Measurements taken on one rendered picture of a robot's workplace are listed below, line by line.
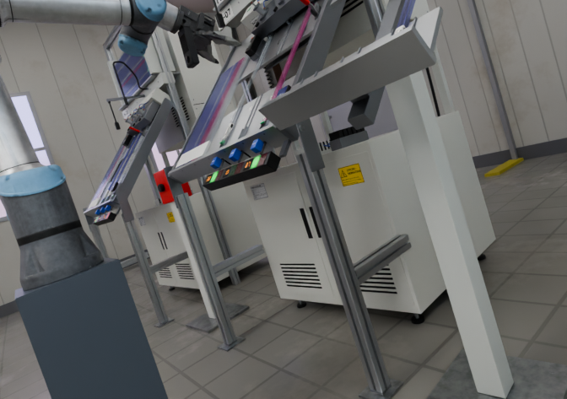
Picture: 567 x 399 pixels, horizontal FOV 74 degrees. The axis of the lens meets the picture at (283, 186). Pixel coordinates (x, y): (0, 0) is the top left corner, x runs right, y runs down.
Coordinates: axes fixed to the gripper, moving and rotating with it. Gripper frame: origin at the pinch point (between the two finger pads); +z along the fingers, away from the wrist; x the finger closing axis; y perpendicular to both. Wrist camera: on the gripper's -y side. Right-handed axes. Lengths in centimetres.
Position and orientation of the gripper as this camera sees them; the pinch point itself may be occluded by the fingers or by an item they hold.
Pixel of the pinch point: (229, 56)
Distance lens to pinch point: 134.7
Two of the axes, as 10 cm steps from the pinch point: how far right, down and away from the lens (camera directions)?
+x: -6.3, 1.5, 7.6
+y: 1.0, -9.6, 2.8
